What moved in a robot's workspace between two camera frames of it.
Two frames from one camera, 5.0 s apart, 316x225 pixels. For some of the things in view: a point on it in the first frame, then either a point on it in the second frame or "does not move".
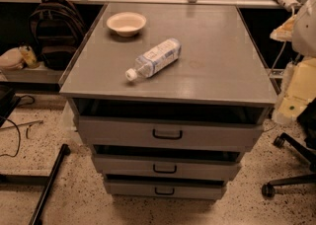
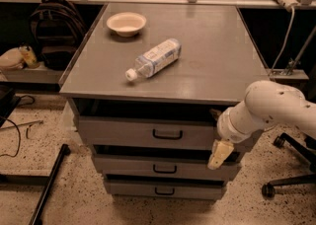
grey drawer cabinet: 169,97 does not move
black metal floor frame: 37,181 does not move
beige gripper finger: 284,32 -> 215,113
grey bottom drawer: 165,188 does not move
